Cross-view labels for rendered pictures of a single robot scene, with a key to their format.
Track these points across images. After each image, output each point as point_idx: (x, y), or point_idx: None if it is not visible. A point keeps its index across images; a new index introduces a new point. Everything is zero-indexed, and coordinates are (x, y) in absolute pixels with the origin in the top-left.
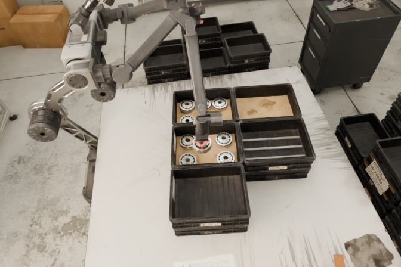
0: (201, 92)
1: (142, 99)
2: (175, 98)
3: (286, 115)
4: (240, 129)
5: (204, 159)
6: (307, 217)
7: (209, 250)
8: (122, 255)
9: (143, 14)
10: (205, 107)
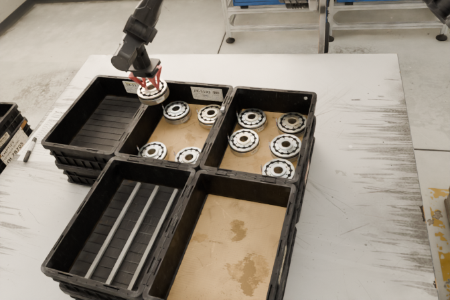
0: (139, 3)
1: (365, 96)
2: (304, 101)
3: (195, 299)
4: (175, 169)
5: (173, 133)
6: (26, 268)
7: None
8: (128, 76)
9: None
10: (126, 23)
